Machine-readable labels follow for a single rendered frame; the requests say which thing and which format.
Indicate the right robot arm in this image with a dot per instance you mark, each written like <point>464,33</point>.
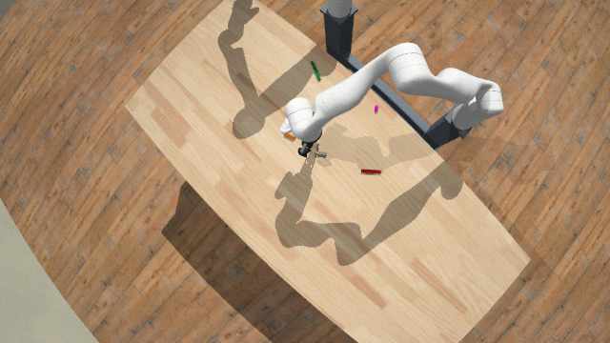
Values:
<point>339,8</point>

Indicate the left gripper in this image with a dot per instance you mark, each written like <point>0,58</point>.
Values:
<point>303,151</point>

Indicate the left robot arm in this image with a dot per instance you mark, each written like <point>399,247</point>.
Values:
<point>411,75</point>

